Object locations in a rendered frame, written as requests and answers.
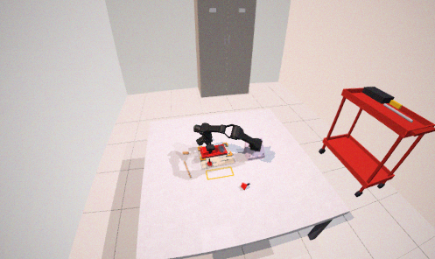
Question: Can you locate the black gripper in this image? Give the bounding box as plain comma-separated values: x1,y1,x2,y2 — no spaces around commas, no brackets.
202,135,215,154

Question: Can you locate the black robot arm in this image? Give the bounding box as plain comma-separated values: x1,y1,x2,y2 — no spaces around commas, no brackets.
193,122,263,152

